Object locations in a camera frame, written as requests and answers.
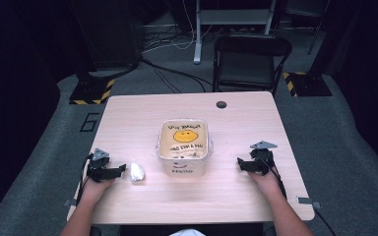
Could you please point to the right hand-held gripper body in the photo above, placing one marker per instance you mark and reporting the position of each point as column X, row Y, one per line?
column 262, row 157

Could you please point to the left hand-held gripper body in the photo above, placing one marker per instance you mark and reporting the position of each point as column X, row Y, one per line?
column 99, row 165

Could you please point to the white paper ball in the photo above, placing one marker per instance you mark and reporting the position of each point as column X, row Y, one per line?
column 137, row 172

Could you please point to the white bin with smiley bag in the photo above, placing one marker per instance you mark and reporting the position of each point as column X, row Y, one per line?
column 183, row 147

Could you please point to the person's left hand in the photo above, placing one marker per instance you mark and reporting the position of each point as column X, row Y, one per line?
column 93, row 190

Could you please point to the person's right hand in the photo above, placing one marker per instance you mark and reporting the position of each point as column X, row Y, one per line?
column 267, row 183

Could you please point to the grey table clip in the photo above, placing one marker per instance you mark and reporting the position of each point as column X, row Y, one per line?
column 69, row 203
column 308, row 201

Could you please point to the black base with yellow stripes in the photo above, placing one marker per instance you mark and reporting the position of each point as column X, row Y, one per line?
column 92, row 90
column 308, row 84

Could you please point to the person's white clothing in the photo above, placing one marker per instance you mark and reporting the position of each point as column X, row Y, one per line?
column 187, row 232

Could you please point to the black folding chair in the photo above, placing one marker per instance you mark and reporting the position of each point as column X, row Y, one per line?
column 249, row 62

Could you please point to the white metal stand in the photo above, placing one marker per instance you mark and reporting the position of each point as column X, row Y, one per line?
column 233, row 16

